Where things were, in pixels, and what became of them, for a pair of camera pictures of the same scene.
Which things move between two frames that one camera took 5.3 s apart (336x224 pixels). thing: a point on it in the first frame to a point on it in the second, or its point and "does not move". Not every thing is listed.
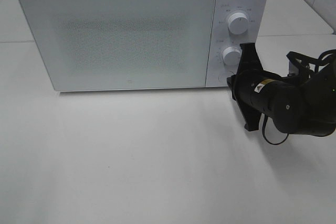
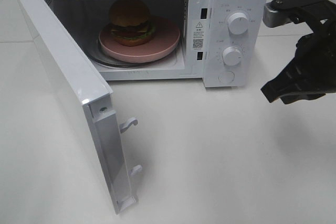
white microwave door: (121, 39) to (88, 97)
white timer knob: (231, 57) does not move
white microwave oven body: (116, 31) does not move
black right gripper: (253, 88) to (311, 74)
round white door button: (223, 76) does not move
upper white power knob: (238, 23) does not move
